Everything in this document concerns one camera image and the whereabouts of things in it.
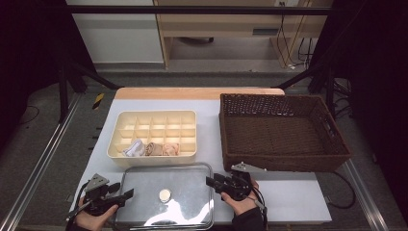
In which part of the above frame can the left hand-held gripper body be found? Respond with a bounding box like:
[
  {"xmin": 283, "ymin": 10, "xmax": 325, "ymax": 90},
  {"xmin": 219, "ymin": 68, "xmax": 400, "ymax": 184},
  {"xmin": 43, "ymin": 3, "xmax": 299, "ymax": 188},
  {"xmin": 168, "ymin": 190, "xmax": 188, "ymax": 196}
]
[{"xmin": 82, "ymin": 173, "xmax": 123, "ymax": 217}]

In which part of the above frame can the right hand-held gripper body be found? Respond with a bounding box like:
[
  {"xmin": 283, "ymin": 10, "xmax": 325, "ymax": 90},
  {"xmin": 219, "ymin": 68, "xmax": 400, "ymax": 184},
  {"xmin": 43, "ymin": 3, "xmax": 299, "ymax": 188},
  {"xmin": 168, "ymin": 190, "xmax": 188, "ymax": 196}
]
[{"xmin": 223, "ymin": 162, "xmax": 268, "ymax": 202}]

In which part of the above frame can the clear box lid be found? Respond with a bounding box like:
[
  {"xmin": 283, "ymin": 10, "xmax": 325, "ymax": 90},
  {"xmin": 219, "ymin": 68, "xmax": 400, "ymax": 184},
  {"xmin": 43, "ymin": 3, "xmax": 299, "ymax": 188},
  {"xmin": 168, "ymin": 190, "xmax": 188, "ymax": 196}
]
[{"xmin": 112, "ymin": 162, "xmax": 216, "ymax": 231}]

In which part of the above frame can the white sock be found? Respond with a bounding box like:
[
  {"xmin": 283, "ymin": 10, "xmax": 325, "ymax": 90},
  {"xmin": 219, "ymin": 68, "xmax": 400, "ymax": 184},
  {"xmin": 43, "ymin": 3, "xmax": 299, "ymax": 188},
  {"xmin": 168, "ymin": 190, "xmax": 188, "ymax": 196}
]
[{"xmin": 122, "ymin": 138, "xmax": 147, "ymax": 158}]

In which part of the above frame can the cream divided storage box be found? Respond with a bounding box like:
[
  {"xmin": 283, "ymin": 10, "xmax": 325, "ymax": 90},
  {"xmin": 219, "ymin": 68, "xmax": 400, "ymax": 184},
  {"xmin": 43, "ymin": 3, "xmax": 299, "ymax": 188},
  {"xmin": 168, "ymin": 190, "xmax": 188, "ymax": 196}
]
[{"xmin": 107, "ymin": 110, "xmax": 198, "ymax": 168}]

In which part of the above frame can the beige sock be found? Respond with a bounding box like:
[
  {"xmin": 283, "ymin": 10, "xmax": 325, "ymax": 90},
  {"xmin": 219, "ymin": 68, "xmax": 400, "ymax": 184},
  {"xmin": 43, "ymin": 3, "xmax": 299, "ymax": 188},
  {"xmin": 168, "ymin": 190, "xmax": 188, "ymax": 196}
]
[
  {"xmin": 162, "ymin": 142, "xmax": 180, "ymax": 157},
  {"xmin": 144, "ymin": 141, "xmax": 164, "ymax": 157}
]

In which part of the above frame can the brown wicker basket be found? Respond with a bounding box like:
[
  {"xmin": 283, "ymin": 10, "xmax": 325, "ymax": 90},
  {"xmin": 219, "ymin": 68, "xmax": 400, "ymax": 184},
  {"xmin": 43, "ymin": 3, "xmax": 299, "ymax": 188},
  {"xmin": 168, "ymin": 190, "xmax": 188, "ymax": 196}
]
[{"xmin": 218, "ymin": 92, "xmax": 353, "ymax": 173}]

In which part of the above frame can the person's left hand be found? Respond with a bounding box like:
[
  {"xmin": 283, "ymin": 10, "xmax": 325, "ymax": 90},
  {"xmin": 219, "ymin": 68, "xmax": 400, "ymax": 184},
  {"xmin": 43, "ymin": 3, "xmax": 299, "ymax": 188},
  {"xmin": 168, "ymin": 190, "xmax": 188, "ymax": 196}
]
[{"xmin": 75, "ymin": 195, "xmax": 120, "ymax": 231}]

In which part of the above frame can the person's right hand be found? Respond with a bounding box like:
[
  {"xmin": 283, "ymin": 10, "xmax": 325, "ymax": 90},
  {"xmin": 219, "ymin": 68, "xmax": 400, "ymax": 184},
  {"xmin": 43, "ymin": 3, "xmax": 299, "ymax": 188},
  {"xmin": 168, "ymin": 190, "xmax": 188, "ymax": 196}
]
[{"xmin": 220, "ymin": 177, "xmax": 261, "ymax": 217}]

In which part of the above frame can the white table mat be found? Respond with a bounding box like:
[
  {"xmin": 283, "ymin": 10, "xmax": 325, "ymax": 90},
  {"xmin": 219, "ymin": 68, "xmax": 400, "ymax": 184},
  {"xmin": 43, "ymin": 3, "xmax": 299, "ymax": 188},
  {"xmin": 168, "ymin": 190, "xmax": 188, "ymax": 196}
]
[{"xmin": 68, "ymin": 98, "xmax": 333, "ymax": 224}]

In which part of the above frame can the yellow black tape strip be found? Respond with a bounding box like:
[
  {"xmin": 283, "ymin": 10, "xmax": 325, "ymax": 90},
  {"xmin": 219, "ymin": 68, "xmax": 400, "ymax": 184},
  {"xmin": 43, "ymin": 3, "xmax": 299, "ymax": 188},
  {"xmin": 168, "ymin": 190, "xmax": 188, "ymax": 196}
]
[{"xmin": 91, "ymin": 92, "xmax": 106, "ymax": 111}]

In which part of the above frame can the black metal stand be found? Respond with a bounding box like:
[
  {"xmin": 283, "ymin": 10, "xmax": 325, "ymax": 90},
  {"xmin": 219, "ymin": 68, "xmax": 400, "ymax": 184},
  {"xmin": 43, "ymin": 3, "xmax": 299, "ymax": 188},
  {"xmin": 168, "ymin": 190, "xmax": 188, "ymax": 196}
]
[
  {"xmin": 58, "ymin": 61, "xmax": 121, "ymax": 123},
  {"xmin": 274, "ymin": 62, "xmax": 337, "ymax": 120}
]

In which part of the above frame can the white cabinet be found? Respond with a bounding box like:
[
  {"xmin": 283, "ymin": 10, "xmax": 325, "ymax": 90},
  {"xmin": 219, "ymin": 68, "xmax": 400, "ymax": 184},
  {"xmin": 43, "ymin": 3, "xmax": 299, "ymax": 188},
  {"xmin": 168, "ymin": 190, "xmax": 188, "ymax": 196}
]
[{"xmin": 65, "ymin": 0, "xmax": 166, "ymax": 64}]

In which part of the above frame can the wooden desk shelf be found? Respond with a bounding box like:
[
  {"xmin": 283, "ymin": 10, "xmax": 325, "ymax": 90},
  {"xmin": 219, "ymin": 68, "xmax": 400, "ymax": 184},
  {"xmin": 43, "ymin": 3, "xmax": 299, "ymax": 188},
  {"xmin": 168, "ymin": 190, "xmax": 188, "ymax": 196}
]
[{"xmin": 153, "ymin": 0, "xmax": 336, "ymax": 69}]

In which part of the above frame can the black curtain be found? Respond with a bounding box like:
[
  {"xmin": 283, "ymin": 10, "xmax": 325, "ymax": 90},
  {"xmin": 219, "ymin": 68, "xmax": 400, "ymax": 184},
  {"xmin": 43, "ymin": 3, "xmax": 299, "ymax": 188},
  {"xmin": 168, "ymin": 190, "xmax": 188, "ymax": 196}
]
[
  {"xmin": 308, "ymin": 0, "xmax": 408, "ymax": 223},
  {"xmin": 0, "ymin": 0, "xmax": 96, "ymax": 153}
]

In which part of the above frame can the black horizontal bar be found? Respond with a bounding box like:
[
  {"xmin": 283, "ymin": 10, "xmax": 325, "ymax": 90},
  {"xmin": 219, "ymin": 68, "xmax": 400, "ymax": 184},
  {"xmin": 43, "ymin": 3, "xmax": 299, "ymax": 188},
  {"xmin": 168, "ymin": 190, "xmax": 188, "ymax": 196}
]
[{"xmin": 65, "ymin": 4, "xmax": 335, "ymax": 16}]

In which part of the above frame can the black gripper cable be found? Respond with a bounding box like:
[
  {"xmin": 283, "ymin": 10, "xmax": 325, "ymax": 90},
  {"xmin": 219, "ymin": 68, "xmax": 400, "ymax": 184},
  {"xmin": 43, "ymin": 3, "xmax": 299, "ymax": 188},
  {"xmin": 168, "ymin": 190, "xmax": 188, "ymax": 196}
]
[
  {"xmin": 249, "ymin": 185, "xmax": 269, "ymax": 230},
  {"xmin": 65, "ymin": 181, "xmax": 94, "ymax": 231}
]

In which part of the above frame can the aluminium rail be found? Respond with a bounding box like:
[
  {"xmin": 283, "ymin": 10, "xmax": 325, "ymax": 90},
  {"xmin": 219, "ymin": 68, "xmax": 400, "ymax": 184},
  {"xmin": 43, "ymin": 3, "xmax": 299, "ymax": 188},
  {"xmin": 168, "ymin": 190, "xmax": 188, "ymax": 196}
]
[
  {"xmin": 0, "ymin": 92, "xmax": 83, "ymax": 231},
  {"xmin": 344, "ymin": 158, "xmax": 391, "ymax": 231}
]

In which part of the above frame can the black floor cable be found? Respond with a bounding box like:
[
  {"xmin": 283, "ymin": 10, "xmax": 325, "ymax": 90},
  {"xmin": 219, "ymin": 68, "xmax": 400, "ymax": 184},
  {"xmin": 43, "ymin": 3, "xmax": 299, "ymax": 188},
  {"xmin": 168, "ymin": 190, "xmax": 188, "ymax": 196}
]
[
  {"xmin": 19, "ymin": 104, "xmax": 41, "ymax": 127},
  {"xmin": 324, "ymin": 170, "xmax": 357, "ymax": 210}
]

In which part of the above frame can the black cable bundle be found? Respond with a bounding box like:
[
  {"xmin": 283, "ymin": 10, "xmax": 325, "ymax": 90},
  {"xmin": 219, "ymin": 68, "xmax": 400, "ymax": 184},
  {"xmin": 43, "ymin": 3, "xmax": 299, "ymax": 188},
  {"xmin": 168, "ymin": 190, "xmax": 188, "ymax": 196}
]
[
  {"xmin": 297, "ymin": 38, "xmax": 315, "ymax": 70},
  {"xmin": 332, "ymin": 77, "xmax": 354, "ymax": 120}
]

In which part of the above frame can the black hanging cable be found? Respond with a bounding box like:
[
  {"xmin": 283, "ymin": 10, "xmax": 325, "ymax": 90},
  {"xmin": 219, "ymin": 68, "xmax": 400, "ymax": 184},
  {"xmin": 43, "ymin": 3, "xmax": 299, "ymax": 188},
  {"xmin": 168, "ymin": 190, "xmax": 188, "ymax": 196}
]
[{"xmin": 276, "ymin": 2, "xmax": 292, "ymax": 67}]

